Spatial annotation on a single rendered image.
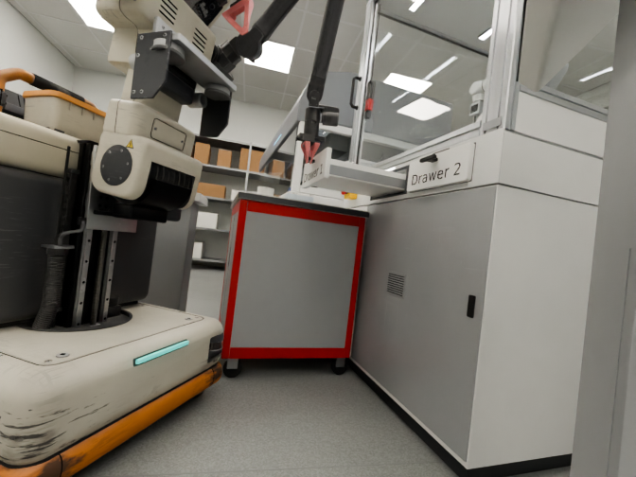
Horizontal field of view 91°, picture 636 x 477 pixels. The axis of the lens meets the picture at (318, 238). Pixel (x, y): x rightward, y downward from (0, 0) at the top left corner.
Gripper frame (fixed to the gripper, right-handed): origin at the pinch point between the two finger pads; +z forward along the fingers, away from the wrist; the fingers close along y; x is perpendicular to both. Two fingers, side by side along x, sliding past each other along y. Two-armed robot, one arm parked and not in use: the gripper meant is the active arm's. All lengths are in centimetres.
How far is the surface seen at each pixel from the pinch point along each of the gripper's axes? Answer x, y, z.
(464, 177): -42, 35, 8
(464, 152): -40, 35, 1
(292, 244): 14.1, -0.3, 32.3
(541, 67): -74, 20, -3
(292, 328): 14, 3, 68
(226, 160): 383, -28, -79
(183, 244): 48, -46, 37
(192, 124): 432, -85, -139
